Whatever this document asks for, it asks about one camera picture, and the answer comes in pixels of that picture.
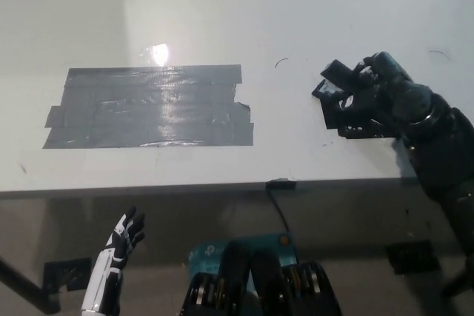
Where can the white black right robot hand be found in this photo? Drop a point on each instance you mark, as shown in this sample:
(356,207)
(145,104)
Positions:
(396,94)

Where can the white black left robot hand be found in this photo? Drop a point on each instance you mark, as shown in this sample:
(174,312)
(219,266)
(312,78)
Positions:
(124,238)

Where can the black stapler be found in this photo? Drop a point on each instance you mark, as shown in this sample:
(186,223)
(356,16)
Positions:
(335,79)

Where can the black tape patch on desk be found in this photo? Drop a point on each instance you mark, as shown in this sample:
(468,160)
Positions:
(355,125)

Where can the black desk leg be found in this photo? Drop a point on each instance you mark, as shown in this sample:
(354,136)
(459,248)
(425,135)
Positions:
(26,282)

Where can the black robot body blocks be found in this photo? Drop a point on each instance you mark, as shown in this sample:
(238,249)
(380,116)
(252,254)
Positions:
(266,286)

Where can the teal router box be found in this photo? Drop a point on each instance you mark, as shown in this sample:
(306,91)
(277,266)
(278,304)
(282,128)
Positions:
(263,242)

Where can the gray duct tape patch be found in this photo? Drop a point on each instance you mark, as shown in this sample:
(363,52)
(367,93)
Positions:
(148,107)

